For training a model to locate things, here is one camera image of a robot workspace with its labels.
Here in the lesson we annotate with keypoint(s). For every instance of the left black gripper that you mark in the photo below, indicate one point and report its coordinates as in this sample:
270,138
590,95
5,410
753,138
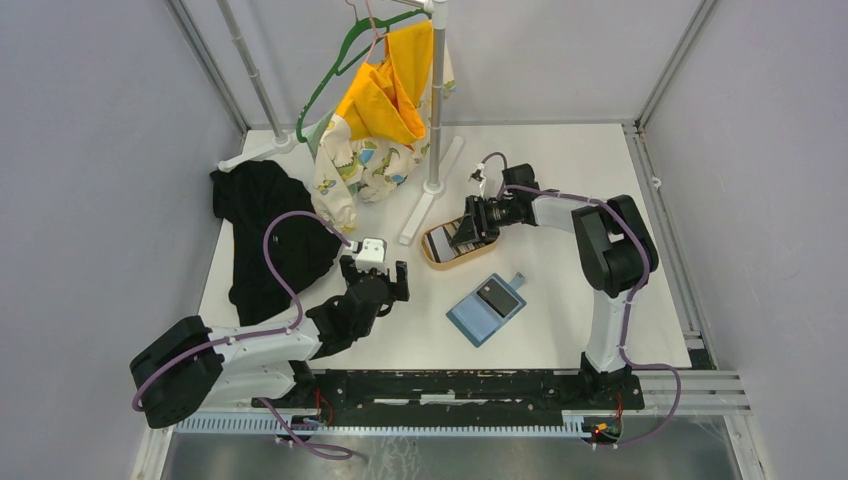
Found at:
398,290

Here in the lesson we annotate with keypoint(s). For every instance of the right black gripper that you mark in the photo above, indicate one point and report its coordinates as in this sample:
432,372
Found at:
467,232

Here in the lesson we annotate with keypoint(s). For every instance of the oval wooden card tray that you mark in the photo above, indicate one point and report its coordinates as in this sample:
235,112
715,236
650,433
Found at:
466,252

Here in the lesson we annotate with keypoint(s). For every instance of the dark credit card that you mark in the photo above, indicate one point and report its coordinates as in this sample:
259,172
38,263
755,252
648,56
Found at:
499,297

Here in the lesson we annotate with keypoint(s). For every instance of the blue card holder wallet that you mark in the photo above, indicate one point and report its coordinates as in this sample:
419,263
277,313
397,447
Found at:
475,320

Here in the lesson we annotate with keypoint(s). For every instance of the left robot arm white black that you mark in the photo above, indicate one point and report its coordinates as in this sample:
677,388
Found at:
193,365

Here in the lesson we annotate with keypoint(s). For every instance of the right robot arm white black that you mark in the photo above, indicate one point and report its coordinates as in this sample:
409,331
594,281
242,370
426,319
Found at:
616,253

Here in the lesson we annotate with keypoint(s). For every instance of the yellow dinosaur print jacket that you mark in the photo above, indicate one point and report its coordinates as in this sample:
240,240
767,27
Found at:
379,132

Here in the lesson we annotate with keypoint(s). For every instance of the white metal clothes rack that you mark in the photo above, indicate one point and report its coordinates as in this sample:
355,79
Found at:
440,158

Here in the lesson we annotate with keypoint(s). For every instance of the green clothes hanger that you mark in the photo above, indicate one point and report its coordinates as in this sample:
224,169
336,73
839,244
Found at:
341,64

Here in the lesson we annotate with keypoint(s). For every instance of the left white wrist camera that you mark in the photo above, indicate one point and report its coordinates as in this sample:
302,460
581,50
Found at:
369,254

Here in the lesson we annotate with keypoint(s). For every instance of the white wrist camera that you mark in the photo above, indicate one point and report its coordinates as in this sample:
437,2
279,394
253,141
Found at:
369,254
479,178

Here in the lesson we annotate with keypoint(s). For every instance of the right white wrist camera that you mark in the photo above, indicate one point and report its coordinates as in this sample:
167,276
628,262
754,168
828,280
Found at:
479,178

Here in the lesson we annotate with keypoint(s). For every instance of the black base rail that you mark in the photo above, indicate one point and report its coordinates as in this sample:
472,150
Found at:
459,398

